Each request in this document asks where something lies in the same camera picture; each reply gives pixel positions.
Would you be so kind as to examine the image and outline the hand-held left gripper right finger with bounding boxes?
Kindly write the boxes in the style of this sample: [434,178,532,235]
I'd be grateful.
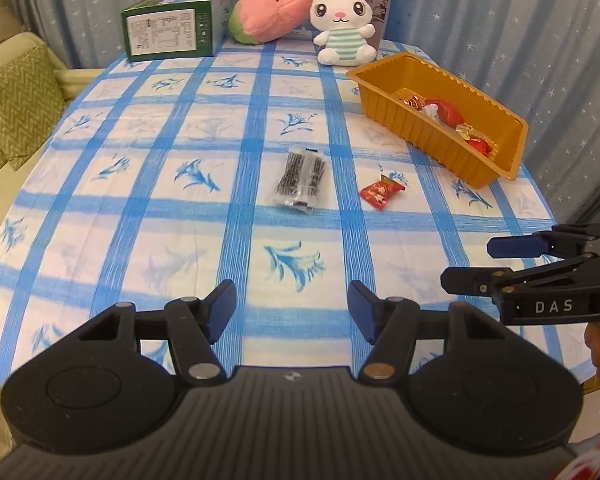
[348,281,506,387]

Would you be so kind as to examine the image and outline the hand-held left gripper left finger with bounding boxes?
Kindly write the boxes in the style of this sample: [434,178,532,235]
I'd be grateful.
[77,280,237,387]

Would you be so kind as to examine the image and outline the large red snack packet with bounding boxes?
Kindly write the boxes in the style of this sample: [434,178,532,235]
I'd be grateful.
[432,100,463,126]

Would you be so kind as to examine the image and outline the red patterned snack packet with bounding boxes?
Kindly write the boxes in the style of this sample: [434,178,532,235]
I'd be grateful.
[360,174,406,211]

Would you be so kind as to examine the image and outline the pink plush toy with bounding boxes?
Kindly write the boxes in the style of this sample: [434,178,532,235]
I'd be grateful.
[228,0,327,45]

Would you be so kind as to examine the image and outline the red white patterned cloth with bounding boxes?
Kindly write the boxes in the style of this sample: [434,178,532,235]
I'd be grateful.
[570,440,600,480]

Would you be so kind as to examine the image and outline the orange plastic tray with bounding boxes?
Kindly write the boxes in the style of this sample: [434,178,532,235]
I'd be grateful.
[346,51,529,190]

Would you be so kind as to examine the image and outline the dark printed box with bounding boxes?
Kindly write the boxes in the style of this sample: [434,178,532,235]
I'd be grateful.
[326,0,393,56]

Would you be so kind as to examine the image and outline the green cardboard box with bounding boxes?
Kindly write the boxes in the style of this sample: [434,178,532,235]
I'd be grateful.
[121,0,233,62]

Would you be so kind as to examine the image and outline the blue checked tablecloth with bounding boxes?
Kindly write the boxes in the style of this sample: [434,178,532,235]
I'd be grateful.
[0,35,586,396]

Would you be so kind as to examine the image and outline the black clear snack packet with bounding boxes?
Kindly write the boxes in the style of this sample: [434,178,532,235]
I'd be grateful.
[270,147,327,211]

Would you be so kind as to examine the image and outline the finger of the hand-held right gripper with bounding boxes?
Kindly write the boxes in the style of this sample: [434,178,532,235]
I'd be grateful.
[486,223,600,261]
[440,255,598,301]

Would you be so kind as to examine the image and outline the white rabbit plush toy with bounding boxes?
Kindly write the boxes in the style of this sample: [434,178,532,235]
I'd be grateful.
[306,0,381,66]

